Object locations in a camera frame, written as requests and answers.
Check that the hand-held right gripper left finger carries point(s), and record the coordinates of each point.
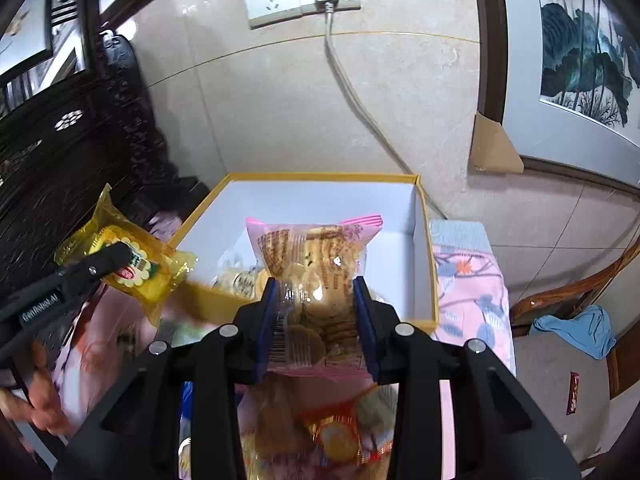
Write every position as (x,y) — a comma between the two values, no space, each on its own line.
(270,322)

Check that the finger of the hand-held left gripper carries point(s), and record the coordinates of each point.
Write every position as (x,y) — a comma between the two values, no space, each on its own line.
(102,262)

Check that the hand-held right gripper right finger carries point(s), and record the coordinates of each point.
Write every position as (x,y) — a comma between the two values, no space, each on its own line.
(362,325)

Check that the yellow round-cake packet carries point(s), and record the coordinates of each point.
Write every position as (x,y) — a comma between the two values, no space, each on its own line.
(150,260)

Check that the pink biscuit packet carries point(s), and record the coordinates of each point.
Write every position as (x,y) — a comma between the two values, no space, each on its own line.
(315,260)

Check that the yellow cardboard box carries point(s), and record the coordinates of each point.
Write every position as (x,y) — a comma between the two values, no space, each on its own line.
(325,195)

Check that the person's left hand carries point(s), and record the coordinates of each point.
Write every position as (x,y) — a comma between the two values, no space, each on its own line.
(45,415)

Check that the clear cracker packet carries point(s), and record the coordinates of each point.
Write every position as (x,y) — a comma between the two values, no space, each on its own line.
(240,280)

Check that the dark carved wooden furniture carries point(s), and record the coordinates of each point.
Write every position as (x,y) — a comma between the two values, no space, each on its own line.
(75,170)

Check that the pink floral blanket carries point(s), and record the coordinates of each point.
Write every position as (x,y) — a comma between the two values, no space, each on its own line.
(470,285)

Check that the blue snack packet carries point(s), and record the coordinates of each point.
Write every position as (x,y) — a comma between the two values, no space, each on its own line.
(186,405)

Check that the wooden chair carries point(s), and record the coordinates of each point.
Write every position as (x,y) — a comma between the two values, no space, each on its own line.
(550,400)

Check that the blue cloth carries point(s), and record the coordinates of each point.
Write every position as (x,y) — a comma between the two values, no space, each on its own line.
(580,330)

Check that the dark red snack bar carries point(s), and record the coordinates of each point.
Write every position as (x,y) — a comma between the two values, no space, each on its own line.
(573,392)

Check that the cardboard corner protector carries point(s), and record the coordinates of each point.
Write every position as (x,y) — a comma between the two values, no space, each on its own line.
(492,145)

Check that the framed lotus ink painting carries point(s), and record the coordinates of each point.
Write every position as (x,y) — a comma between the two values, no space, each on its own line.
(575,60)

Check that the dark-framed wall picture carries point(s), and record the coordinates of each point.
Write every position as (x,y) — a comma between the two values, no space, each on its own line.
(27,25)

